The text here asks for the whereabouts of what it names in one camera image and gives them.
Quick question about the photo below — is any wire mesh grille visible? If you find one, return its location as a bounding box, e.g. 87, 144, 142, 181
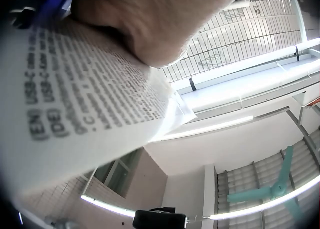
159, 0, 303, 85

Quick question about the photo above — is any teal ceiling fan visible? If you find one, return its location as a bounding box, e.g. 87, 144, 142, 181
226, 145, 305, 215

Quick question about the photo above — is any person's left hand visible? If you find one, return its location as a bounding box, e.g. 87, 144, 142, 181
71, 0, 251, 68

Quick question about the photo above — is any white ceiling beam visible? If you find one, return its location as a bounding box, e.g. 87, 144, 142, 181
180, 62, 320, 116

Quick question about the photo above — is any white printed paper packet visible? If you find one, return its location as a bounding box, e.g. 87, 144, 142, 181
0, 16, 197, 206

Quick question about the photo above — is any blue blurred object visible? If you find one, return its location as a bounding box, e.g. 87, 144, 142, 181
35, 0, 75, 19

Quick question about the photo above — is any window with white frame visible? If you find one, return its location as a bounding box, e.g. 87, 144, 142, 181
82, 149, 145, 198

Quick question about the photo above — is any white tube with black ties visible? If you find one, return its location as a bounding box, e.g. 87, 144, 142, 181
178, 37, 320, 94

